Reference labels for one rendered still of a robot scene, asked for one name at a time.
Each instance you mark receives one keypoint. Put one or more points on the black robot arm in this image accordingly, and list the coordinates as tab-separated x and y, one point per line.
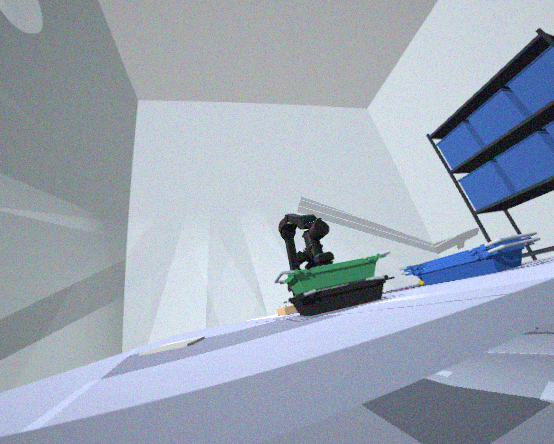
317	229

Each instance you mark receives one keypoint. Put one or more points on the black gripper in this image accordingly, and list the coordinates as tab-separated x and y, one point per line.
319	258

